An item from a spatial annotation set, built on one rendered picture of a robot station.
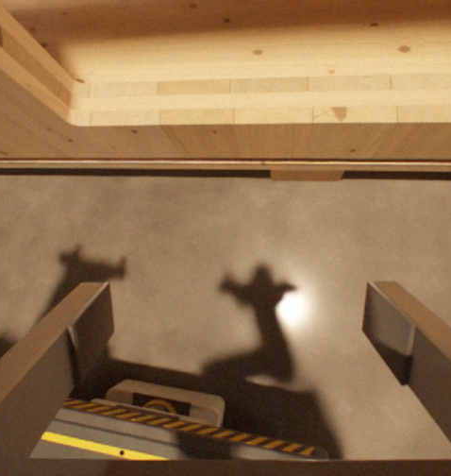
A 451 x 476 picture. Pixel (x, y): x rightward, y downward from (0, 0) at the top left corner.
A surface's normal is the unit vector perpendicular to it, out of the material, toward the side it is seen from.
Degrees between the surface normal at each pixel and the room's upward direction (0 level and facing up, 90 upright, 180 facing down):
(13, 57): 90
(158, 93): 0
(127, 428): 0
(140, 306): 0
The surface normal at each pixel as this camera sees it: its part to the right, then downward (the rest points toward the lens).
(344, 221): -0.14, -0.15
